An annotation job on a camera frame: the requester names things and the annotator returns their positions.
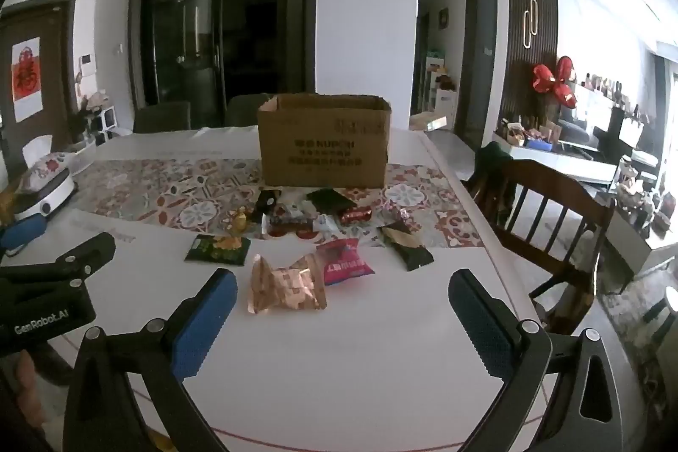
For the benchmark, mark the dark green snack packet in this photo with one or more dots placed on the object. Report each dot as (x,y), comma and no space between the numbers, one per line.
(328,200)

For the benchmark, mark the dark green garment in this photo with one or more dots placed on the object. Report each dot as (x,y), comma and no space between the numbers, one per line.
(492,163)

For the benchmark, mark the pink snack packet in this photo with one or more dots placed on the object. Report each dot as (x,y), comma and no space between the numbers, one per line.
(344,266)

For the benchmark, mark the cluttered coffee table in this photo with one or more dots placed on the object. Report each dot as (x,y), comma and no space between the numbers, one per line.
(643,198)

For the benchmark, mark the green cracker packet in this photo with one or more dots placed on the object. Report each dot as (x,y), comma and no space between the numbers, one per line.
(217,251)

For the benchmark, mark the clear bag of small bottles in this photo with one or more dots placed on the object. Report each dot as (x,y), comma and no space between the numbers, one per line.
(328,227)

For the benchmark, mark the red candy bar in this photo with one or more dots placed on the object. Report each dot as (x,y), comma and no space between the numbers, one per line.
(356,215)

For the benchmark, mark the gold wall ornament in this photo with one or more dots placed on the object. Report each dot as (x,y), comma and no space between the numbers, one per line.
(531,23)

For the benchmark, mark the brown wooden door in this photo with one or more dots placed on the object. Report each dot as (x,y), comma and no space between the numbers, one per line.
(53,76)

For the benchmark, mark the black snack packet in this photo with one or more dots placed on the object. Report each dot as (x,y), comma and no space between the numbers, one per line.
(267,203)

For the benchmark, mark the person's left hand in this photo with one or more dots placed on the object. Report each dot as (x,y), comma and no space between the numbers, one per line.
(26,383)

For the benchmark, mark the dark green upholstered chair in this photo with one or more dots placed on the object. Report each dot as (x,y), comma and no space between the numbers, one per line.
(246,110)
(161,117)

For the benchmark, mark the brown cardboard box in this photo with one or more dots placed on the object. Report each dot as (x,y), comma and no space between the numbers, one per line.
(323,145)

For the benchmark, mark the white shelf unit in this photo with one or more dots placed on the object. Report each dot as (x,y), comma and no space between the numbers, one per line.
(100,123)

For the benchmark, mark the red balloon flower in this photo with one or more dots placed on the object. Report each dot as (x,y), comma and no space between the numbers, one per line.
(553,81)

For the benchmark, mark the gold candy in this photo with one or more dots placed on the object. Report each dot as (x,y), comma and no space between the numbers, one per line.
(237,221)

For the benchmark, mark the tile-print tablecloth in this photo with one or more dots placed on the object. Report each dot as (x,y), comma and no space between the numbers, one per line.
(159,190)

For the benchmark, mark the white hallway box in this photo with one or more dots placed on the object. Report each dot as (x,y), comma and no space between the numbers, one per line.
(445,108)

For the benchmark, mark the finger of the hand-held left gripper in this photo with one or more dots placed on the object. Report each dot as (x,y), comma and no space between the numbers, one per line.
(92,248)
(21,235)

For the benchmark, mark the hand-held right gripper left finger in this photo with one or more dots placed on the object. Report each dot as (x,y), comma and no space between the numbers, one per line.
(206,319)

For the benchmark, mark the dark glass sliding door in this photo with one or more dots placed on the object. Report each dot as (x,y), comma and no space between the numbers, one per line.
(222,18)

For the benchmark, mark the red and white snack packet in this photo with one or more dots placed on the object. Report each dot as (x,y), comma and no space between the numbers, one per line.
(288,227)

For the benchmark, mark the dark interior door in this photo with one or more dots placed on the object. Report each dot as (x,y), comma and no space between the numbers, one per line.
(476,65)

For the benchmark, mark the white TV cabinet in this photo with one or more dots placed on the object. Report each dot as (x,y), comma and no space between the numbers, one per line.
(556,161)

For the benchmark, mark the brown wooden chair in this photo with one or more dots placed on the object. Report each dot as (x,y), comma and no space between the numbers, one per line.
(551,213)

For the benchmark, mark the plush toy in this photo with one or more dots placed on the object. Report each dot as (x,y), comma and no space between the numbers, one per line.
(98,101)

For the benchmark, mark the small wall picture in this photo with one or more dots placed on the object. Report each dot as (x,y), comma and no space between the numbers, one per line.
(443,18)

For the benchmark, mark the white electric cooker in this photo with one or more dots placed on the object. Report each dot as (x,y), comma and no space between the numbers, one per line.
(47,204)

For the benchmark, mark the rose-gold crinkly snack packet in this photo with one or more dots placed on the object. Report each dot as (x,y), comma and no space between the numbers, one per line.
(288,290)

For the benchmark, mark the dark brown snack packet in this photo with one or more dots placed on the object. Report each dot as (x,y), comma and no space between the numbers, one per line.
(410,251)

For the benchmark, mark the pink candy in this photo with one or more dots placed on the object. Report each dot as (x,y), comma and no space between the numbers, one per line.
(397,213)

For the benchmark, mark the red paper door poster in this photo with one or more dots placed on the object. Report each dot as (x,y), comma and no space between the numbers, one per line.
(26,81)

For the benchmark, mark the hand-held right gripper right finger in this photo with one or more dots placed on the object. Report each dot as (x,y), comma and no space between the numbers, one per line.
(479,319)

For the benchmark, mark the white intercom panel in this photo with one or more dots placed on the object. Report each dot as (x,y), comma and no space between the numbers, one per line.
(88,65)

